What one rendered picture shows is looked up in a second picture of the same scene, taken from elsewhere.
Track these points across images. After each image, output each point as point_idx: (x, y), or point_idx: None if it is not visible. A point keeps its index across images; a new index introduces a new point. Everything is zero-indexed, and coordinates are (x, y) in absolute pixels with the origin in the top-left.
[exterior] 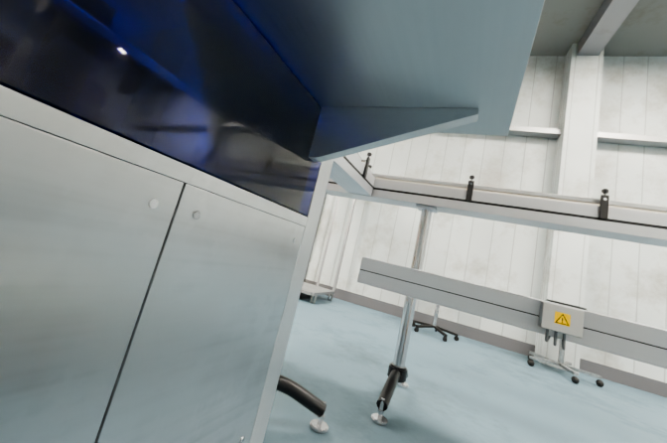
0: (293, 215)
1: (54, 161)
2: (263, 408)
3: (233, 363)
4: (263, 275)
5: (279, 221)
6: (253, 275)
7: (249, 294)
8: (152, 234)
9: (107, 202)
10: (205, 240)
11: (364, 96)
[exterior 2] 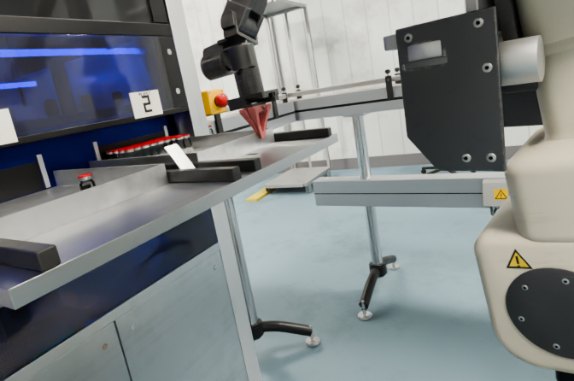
0: (203, 254)
1: (51, 376)
2: (250, 366)
3: (209, 364)
4: (202, 308)
5: (194, 271)
6: (193, 315)
7: (197, 326)
8: (114, 358)
9: (84, 367)
10: (147, 331)
11: None
